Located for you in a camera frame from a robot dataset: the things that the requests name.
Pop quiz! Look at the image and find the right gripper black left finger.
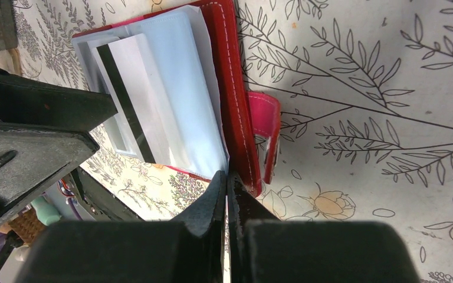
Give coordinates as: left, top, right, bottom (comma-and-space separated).
17, 171, 227, 282

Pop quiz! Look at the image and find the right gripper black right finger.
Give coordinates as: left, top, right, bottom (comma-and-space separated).
226, 174, 420, 282

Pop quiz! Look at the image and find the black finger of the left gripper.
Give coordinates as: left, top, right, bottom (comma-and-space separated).
0, 122, 99, 226
0, 68, 117, 131

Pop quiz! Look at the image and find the red leather card holder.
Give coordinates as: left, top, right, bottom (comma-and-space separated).
71, 1, 281, 197

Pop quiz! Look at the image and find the floral patterned table mat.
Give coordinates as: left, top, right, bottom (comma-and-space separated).
11, 0, 453, 283

